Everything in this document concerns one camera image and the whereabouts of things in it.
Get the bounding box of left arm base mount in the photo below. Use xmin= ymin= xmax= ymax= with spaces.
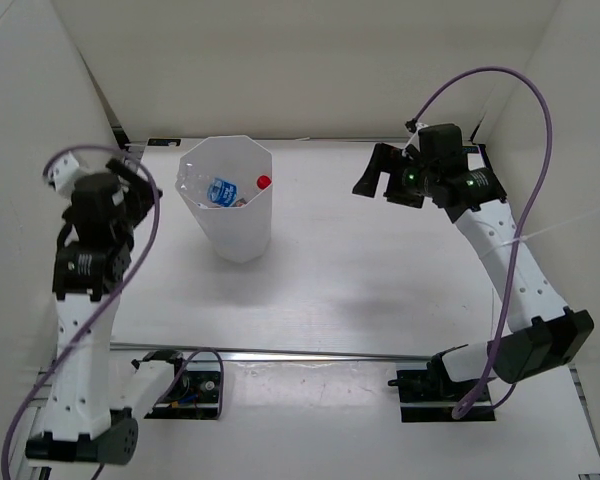
xmin=143 ymin=350 xmax=225 ymax=421

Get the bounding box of red cap water bottle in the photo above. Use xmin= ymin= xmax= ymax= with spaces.
xmin=240 ymin=175 xmax=272 ymax=205

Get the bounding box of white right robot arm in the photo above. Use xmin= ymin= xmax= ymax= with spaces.
xmin=352 ymin=123 xmax=594 ymax=400

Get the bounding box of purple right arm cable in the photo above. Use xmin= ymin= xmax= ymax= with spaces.
xmin=414 ymin=66 xmax=554 ymax=420

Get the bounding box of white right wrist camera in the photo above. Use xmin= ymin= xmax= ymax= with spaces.
xmin=403 ymin=119 xmax=428 ymax=155

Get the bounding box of white zip tie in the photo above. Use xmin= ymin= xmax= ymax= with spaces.
xmin=477 ymin=204 xmax=600 ymax=261

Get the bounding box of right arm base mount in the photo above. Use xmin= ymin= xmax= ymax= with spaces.
xmin=387 ymin=368 xmax=478 ymax=423

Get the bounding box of crushed clear blue-label bottle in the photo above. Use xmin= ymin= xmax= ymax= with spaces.
xmin=176 ymin=161 xmax=238 ymax=208

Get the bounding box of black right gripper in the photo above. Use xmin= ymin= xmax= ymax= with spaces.
xmin=353 ymin=143 xmax=439 ymax=209

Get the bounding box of black corner label plate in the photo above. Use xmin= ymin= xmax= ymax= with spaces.
xmin=147 ymin=138 xmax=181 ymax=148

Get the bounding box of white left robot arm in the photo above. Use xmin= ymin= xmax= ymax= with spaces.
xmin=25 ymin=152 xmax=190 ymax=467

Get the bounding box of white octagonal bin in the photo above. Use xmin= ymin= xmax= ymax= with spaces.
xmin=175 ymin=135 xmax=273 ymax=264

